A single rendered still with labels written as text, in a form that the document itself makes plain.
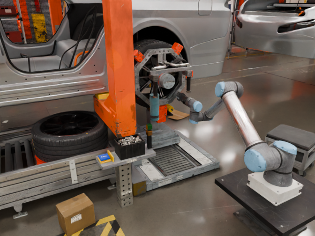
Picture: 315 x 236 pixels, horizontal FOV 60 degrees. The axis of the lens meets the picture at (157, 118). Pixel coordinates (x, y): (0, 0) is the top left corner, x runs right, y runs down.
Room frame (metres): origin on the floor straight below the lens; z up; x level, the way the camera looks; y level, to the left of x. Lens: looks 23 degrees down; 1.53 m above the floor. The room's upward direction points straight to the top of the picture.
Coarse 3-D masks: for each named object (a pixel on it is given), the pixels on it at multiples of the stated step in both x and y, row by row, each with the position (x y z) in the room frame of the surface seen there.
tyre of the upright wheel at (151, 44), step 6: (138, 42) 2.70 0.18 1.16; (144, 42) 2.63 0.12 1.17; (150, 42) 2.59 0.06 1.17; (156, 42) 2.60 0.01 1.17; (162, 42) 2.63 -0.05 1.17; (138, 48) 2.55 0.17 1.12; (144, 48) 2.54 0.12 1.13; (150, 48) 2.56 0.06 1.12; (156, 48) 2.59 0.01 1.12; (180, 54) 2.72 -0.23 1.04; (138, 96) 2.50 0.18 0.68; (138, 102) 2.50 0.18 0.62; (144, 102) 2.53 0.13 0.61
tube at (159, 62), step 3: (159, 54) 2.51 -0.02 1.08; (159, 57) 2.51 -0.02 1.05; (159, 60) 2.51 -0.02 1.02; (159, 63) 2.47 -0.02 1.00; (162, 63) 2.43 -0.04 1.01; (156, 66) 2.30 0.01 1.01; (159, 66) 2.31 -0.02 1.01; (162, 66) 2.32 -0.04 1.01; (165, 66) 2.35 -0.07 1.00; (153, 69) 2.27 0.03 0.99; (156, 69) 2.29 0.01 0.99
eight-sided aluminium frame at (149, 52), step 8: (160, 48) 2.58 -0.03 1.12; (168, 48) 2.58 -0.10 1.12; (144, 56) 2.49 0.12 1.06; (176, 56) 2.62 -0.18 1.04; (136, 64) 2.46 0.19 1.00; (136, 72) 2.40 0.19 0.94; (136, 80) 2.41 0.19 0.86; (184, 80) 2.64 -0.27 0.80; (136, 88) 2.40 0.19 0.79; (176, 88) 2.65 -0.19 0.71; (144, 96) 2.44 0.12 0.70; (168, 96) 2.62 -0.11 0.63; (176, 96) 2.60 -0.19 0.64; (160, 104) 2.52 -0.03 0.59
